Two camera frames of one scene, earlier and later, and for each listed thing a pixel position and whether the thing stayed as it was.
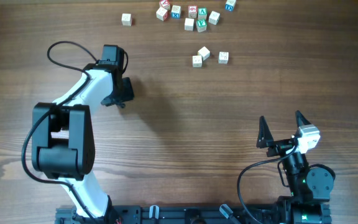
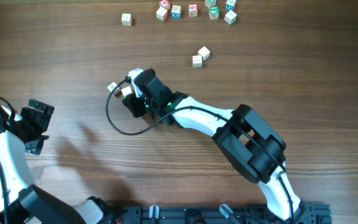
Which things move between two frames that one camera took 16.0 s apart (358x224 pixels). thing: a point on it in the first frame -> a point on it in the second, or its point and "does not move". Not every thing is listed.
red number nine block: (192, 11) does not move
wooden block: (197, 61) does not move
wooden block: (204, 52) does not move
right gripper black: (281, 146) -> (134, 106)
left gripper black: (117, 101) -> (38, 116)
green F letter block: (201, 25) -> (214, 12)
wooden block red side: (161, 14) does not move
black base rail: (185, 214) does not move
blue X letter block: (176, 12) does not move
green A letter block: (202, 13) -> (210, 3)
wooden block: (214, 18) -> (230, 17)
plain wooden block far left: (126, 19) does not move
